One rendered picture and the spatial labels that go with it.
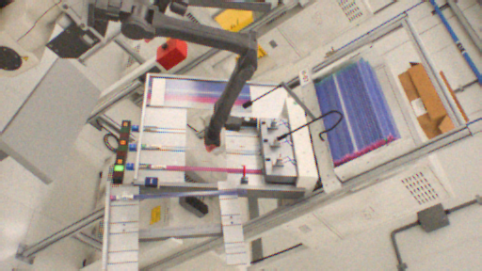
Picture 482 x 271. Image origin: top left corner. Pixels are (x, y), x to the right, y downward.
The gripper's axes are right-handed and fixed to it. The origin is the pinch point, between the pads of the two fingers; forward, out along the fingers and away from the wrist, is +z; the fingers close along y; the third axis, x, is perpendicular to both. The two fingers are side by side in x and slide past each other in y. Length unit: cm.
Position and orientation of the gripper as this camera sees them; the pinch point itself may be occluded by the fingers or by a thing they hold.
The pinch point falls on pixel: (209, 149)
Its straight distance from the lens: 209.2
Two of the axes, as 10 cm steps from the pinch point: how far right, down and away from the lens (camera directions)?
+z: -2.4, 6.8, 6.9
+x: -9.7, -1.2, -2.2
